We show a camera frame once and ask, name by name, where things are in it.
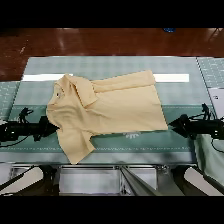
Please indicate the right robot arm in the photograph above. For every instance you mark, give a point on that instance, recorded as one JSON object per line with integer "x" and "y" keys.
{"x": 210, "y": 128}

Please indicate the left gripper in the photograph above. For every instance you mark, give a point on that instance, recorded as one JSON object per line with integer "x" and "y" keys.
{"x": 46, "y": 128}

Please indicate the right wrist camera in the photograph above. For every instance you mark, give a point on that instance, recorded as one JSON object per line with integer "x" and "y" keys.
{"x": 206, "y": 111}

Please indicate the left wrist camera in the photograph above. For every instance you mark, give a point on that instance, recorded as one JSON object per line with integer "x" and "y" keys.
{"x": 24, "y": 115}

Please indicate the silver frame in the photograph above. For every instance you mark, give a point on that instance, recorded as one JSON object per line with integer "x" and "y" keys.
{"x": 140, "y": 186}

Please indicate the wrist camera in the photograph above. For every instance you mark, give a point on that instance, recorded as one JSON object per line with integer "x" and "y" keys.
{"x": 206, "y": 111}
{"x": 24, "y": 115}

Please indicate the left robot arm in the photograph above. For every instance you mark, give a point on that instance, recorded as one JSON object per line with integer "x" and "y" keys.
{"x": 15, "y": 129}

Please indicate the yellow polo shirt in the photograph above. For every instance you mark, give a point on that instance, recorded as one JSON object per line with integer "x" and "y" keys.
{"x": 110, "y": 106}

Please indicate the pale green garment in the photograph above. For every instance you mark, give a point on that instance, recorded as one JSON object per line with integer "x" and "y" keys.
{"x": 210, "y": 156}

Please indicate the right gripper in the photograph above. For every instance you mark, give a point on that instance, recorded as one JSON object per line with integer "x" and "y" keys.
{"x": 185, "y": 126}

